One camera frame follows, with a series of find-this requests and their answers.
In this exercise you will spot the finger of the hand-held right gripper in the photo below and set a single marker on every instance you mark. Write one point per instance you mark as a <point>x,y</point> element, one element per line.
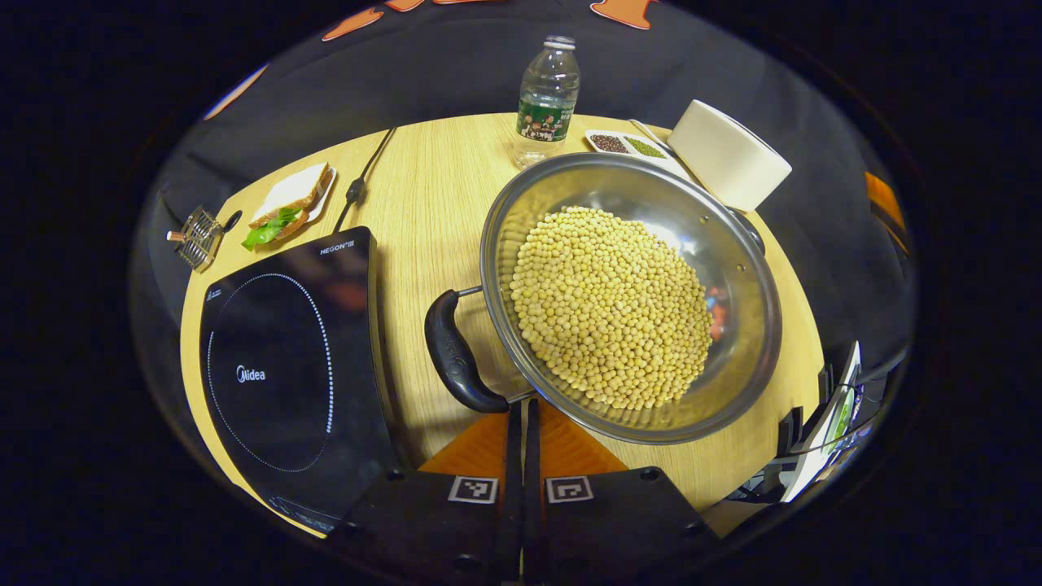
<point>883,199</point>

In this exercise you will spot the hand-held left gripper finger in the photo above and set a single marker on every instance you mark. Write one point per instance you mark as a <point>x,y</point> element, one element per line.
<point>531,488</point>
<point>514,488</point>

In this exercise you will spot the pile of yellow soybeans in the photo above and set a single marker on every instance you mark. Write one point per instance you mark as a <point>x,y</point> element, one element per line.
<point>610,309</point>

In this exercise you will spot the black induction cooktop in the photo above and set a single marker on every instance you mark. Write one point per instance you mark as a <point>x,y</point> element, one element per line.
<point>285,366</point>

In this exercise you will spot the white rounded container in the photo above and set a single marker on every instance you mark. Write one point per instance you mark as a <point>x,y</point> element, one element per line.
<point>724,155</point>

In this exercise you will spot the black stand with white card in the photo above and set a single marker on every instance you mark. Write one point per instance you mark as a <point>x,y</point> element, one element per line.
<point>838,415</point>

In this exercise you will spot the white divided spice dish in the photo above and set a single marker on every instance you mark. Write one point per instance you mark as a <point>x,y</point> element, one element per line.
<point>609,143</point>

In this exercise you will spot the small white plate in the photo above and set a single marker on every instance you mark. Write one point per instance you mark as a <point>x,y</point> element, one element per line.
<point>323,203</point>

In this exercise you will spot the clear plastic water bottle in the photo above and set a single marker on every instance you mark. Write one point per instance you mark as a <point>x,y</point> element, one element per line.
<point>547,89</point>

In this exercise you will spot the sandwich with lettuce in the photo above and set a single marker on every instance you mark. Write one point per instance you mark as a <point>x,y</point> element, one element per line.
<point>285,199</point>

